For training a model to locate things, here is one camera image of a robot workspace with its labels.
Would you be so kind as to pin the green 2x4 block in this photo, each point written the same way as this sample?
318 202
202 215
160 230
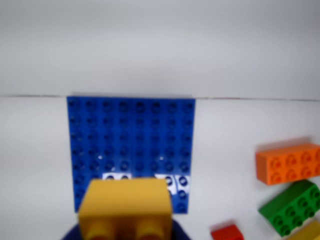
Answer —
292 210

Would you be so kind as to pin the yellow 2x2 block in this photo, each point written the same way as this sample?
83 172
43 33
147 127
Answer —
125 207

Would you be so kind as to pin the orange 2x4 block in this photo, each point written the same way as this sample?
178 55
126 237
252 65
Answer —
287 162

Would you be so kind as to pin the blue 8x8 studded baseplate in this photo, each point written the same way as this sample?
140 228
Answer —
130 137

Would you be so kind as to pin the red 2x2 block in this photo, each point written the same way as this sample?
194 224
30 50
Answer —
227 232

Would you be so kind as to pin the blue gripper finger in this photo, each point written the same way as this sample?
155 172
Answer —
72 233
180 232

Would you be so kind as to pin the yellow 2x4 block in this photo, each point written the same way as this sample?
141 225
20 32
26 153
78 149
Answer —
307 232

